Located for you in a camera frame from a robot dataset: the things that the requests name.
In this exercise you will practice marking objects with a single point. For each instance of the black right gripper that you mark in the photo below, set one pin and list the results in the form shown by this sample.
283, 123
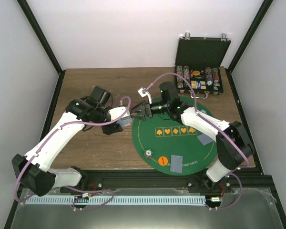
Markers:
141, 106

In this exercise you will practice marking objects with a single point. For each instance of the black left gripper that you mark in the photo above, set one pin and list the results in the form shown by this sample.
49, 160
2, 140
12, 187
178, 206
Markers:
111, 129

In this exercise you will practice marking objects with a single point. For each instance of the blue patterned card deck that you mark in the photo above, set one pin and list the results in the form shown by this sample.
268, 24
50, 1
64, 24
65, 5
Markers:
125, 122

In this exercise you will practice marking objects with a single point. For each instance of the orange round blind button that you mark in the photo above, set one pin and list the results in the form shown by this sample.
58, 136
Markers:
163, 161

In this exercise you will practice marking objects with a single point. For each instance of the dealt blue card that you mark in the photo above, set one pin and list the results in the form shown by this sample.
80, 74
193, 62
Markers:
204, 139
176, 164

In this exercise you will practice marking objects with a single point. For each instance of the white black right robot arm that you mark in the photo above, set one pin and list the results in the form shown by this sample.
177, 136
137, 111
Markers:
231, 139

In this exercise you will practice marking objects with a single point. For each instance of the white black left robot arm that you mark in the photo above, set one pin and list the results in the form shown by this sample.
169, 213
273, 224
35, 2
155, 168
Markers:
33, 170

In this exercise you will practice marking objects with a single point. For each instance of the round green poker mat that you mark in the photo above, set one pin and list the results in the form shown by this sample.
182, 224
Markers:
165, 138

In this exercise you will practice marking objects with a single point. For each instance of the chip row in case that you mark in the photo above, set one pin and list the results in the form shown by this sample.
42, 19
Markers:
215, 76
186, 75
179, 80
208, 76

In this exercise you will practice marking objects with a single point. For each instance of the yellow card box in case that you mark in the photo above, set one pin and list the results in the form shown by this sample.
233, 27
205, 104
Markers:
194, 84

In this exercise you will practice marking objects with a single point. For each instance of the blue card box in case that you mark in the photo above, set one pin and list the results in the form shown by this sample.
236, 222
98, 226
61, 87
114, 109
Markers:
201, 85

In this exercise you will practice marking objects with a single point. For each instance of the black poker chip case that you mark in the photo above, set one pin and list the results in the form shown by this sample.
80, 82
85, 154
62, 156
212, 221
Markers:
198, 53

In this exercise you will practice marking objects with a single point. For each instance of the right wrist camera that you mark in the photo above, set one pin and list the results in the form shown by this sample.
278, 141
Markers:
143, 92

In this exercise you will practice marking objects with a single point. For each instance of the light blue slotted cable duct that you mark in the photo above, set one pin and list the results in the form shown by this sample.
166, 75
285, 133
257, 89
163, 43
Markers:
118, 200

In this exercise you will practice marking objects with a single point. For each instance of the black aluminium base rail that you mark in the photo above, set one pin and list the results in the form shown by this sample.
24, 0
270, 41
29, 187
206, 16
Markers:
196, 183

